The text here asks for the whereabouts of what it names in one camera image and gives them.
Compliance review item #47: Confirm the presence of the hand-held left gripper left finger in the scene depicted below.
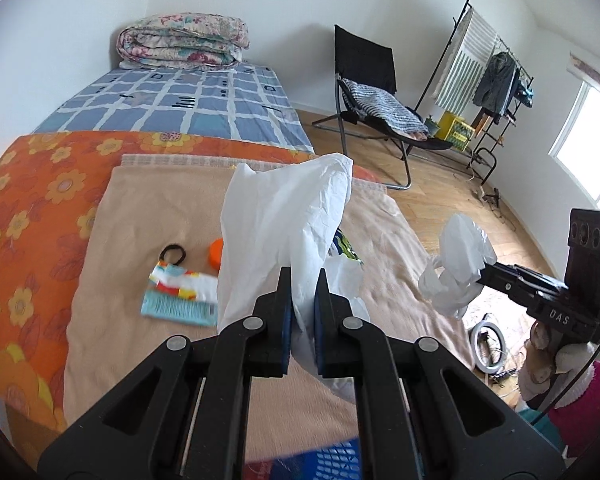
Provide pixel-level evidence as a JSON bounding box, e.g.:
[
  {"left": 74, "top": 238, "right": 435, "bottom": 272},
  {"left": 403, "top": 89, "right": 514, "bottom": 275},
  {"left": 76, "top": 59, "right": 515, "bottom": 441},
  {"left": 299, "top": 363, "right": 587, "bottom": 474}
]
[{"left": 37, "top": 266, "right": 293, "bottom": 480}]

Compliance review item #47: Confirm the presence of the blue checked pillow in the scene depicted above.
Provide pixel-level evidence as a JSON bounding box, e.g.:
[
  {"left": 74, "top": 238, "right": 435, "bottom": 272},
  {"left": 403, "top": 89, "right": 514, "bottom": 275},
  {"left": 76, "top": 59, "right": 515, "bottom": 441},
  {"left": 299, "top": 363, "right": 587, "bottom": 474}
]
[{"left": 32, "top": 62, "right": 315, "bottom": 153}]

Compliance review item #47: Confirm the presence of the colourful striped packet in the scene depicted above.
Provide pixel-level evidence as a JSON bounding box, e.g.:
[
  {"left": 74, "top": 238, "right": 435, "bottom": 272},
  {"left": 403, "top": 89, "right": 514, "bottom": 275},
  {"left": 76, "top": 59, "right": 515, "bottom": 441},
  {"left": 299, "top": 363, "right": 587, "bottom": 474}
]
[{"left": 140, "top": 260, "right": 220, "bottom": 328}]

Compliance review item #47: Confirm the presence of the black clothes rack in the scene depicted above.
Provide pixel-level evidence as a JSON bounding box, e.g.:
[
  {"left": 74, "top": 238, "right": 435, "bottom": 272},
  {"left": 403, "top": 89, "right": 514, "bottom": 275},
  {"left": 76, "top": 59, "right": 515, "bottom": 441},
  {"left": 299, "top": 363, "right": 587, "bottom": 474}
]
[{"left": 412, "top": 0, "right": 536, "bottom": 183}]

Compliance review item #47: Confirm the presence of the orange floral blanket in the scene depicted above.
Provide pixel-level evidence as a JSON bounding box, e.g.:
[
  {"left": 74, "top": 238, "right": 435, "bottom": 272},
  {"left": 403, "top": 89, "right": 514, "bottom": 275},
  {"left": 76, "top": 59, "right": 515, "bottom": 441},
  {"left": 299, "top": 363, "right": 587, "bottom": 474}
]
[{"left": 0, "top": 130, "right": 381, "bottom": 433}]

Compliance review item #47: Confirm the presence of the white plastic bag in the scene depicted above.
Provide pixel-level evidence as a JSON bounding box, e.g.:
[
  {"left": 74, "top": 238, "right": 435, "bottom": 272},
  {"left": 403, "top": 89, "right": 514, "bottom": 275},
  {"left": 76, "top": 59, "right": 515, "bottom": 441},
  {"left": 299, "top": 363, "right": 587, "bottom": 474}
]
[{"left": 216, "top": 152, "right": 372, "bottom": 406}]

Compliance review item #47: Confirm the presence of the striped chair cushion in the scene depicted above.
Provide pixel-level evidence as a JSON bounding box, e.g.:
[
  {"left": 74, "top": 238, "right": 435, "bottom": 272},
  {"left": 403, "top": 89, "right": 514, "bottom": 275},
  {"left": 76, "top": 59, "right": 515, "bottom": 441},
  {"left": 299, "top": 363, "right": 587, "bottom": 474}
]
[{"left": 341, "top": 78, "right": 428, "bottom": 136}]

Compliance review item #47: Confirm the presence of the blue plastic basket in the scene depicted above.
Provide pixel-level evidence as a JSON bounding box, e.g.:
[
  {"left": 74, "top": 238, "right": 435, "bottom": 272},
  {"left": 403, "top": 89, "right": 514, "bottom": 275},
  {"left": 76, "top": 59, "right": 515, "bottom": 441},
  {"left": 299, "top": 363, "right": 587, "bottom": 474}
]
[{"left": 270, "top": 437, "right": 376, "bottom": 480}]

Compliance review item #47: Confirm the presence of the folded floral quilt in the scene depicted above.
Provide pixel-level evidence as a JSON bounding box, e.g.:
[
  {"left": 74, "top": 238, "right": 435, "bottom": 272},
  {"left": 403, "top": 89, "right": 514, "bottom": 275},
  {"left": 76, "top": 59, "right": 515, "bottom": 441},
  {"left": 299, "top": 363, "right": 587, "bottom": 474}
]
[{"left": 116, "top": 12, "right": 251, "bottom": 70}]

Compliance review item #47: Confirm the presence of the person's right hand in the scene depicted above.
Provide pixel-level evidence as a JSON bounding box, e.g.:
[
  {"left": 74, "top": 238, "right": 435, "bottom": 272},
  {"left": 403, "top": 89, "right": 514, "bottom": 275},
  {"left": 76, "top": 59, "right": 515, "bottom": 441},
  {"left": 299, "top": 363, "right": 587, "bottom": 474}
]
[{"left": 522, "top": 322, "right": 561, "bottom": 402}]

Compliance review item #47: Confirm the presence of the green striped towel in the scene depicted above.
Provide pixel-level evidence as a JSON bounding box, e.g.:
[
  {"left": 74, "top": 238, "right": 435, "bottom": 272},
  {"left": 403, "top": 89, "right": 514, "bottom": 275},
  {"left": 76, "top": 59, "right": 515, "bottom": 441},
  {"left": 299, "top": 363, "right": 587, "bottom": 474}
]
[{"left": 432, "top": 7, "right": 498, "bottom": 113}]

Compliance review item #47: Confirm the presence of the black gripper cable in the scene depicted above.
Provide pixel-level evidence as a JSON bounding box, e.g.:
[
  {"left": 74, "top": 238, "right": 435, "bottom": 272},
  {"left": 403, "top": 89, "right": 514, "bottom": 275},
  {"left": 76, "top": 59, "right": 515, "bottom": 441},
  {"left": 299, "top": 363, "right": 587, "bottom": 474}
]
[{"left": 529, "top": 317, "right": 600, "bottom": 418}]

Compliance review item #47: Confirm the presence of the black folding chair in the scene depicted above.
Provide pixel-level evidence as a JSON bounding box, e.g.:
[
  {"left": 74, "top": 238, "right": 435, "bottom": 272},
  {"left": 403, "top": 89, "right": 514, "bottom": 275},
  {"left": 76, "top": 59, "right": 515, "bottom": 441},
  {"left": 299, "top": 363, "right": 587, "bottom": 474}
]
[{"left": 311, "top": 24, "right": 481, "bottom": 192}]

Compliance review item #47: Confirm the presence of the beige blanket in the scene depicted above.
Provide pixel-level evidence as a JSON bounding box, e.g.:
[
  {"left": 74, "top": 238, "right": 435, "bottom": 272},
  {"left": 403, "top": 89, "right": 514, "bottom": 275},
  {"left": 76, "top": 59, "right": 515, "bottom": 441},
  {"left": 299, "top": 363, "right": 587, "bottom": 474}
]
[{"left": 62, "top": 152, "right": 486, "bottom": 466}]

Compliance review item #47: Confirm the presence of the white ring light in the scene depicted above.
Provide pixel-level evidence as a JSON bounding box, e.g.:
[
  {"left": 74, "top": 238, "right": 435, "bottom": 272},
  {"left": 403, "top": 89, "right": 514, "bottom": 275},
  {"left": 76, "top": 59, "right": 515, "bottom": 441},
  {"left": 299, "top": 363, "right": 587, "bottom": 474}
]
[{"left": 467, "top": 312, "right": 518, "bottom": 376}]

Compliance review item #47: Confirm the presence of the window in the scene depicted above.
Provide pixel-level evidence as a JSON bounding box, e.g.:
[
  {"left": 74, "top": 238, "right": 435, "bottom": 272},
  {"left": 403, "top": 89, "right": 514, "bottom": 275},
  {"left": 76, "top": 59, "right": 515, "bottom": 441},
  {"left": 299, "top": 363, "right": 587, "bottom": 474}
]
[{"left": 547, "top": 80, "right": 600, "bottom": 206}]

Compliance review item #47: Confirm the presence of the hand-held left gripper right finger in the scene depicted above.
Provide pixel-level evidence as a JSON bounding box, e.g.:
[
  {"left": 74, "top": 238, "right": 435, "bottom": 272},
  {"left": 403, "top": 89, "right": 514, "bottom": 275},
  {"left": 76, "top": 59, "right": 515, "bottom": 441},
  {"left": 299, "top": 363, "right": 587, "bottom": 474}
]
[{"left": 314, "top": 269, "right": 566, "bottom": 480}]

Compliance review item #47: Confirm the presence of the white tissue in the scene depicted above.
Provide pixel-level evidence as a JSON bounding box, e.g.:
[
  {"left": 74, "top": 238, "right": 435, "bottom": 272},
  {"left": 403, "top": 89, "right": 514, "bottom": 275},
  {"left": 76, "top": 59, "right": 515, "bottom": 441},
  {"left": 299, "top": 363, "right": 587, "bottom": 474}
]
[{"left": 418, "top": 213, "right": 498, "bottom": 321}]

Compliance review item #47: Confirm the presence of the grey jacket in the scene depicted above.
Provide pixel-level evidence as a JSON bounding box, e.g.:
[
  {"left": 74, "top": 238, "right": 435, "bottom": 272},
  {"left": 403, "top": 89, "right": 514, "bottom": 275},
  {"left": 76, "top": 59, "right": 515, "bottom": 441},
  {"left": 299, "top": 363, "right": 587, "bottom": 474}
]
[{"left": 472, "top": 51, "right": 521, "bottom": 116}]

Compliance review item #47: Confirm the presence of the teal cloth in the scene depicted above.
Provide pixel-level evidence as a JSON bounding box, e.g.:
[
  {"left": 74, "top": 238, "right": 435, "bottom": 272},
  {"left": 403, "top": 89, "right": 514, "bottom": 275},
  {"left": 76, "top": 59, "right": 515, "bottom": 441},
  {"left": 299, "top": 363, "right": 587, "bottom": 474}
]
[{"left": 517, "top": 407, "right": 566, "bottom": 456}]

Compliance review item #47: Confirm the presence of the black hair tie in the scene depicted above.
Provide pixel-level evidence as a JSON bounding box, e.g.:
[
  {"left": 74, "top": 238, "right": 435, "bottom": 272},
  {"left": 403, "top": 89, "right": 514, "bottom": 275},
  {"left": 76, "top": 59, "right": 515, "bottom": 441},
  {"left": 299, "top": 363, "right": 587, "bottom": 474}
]
[{"left": 159, "top": 244, "right": 188, "bottom": 266}]

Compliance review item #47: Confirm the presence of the yellow crate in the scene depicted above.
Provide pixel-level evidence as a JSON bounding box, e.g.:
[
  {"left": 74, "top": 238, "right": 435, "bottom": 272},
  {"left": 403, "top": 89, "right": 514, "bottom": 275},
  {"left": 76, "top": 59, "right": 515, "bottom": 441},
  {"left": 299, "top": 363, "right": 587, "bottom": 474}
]
[{"left": 436, "top": 111, "right": 476, "bottom": 151}]

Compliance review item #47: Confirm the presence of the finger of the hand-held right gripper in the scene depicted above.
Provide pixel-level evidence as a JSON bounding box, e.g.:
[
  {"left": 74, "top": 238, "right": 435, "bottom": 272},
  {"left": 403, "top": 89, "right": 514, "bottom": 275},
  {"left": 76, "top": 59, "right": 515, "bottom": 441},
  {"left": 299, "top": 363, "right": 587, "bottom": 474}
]
[
  {"left": 481, "top": 259, "right": 571, "bottom": 291},
  {"left": 480, "top": 274, "right": 548, "bottom": 313}
]

